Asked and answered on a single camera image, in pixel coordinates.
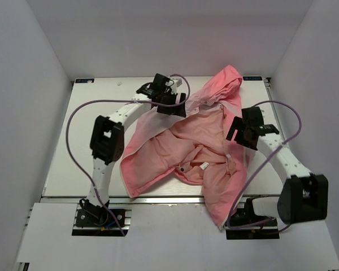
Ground blue label sticker right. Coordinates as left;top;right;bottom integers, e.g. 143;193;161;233
242;76;263;81

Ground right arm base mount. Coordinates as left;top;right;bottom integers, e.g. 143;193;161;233
225;197;280;241

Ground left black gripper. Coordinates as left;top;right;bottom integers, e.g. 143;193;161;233
157;90;185;117

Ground aluminium table front rail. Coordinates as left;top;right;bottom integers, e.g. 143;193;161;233
42;195;277;205

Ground pink hooded jacket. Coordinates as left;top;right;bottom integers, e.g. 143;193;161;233
120;65;254;228

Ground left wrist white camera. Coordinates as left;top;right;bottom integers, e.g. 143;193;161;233
166;78;182;88

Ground blue label sticker left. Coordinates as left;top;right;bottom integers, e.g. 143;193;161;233
75;78;94;84

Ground blue label sticker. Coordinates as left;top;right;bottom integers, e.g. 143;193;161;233
75;78;94;84
242;76;263;81

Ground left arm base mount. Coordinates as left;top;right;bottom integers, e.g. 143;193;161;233
72;199;131;237

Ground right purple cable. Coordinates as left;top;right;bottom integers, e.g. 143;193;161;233
226;100;303;234

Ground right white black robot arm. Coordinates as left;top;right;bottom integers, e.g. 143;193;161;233
227;106;328;225

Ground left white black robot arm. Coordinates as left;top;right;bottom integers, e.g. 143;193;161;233
80;73;189;225

